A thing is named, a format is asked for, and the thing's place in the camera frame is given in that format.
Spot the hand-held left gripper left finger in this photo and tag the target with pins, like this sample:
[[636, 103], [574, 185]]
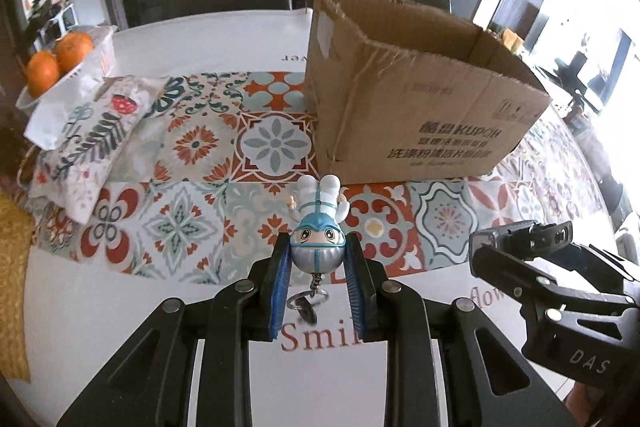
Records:
[[280, 289]]

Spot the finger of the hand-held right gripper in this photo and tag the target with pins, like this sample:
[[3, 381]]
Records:
[[607, 264], [520, 274]]

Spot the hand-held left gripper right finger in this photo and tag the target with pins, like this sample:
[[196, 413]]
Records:
[[357, 289]]

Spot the brown cardboard box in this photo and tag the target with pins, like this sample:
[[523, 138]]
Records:
[[400, 117]]

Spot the person's right forearm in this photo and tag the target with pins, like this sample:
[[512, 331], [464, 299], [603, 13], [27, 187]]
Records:
[[587, 404]]

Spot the patterned table runner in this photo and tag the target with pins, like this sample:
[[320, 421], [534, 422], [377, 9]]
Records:
[[210, 207]]

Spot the floral fabric pouch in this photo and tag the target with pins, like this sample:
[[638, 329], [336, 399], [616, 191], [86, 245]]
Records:
[[100, 147]]

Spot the yellow woven placemat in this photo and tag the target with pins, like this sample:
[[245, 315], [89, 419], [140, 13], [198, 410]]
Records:
[[12, 287]]

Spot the brown woven coaster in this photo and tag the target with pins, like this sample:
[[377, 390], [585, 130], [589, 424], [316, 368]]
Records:
[[22, 169]]

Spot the white fruit basket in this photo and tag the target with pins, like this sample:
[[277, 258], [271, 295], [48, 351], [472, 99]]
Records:
[[90, 57]]

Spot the pile of oranges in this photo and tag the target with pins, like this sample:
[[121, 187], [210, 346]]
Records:
[[74, 49]]

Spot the white shoe rack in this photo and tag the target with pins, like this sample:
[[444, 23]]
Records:
[[52, 24]]

